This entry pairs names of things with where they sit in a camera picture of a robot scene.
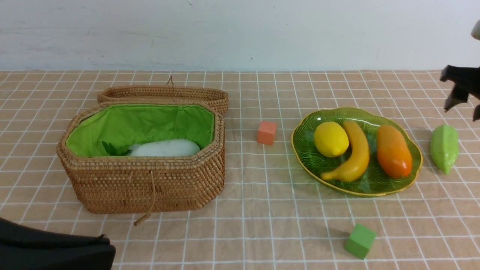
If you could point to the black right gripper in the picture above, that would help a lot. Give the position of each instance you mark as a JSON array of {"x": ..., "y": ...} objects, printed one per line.
[{"x": 466, "y": 82}]

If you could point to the orange mango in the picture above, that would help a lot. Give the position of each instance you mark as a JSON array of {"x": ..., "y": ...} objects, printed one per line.
[{"x": 393, "y": 153}]

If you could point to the yellow banana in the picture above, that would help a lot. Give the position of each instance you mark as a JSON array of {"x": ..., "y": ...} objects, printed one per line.
[{"x": 356, "y": 157}]

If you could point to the yellow lemon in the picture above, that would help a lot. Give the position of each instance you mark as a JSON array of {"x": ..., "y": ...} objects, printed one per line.
[{"x": 330, "y": 139}]

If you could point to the white daikon radish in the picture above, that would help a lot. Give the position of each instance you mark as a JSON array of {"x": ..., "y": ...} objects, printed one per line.
[{"x": 163, "y": 148}]

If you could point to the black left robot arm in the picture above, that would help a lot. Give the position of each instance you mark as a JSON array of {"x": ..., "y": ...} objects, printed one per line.
[{"x": 26, "y": 248}]

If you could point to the green starfruit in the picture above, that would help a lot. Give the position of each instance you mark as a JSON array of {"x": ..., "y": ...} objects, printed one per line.
[{"x": 444, "y": 147}]

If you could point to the green glass leaf plate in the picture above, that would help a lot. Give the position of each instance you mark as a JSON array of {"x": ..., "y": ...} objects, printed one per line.
[{"x": 374, "y": 181}]

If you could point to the green foam cube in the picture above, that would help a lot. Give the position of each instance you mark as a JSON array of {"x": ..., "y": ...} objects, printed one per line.
[{"x": 360, "y": 241}]

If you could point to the orange foam cube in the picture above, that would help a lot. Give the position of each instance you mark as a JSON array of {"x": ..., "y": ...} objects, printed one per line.
[{"x": 266, "y": 132}]

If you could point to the woven wicker basket lid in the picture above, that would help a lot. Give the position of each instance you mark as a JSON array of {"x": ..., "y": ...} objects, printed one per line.
[{"x": 214, "y": 98}]

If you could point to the woven wicker basket green lining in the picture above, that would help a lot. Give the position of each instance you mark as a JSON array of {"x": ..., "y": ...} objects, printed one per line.
[{"x": 93, "y": 152}]

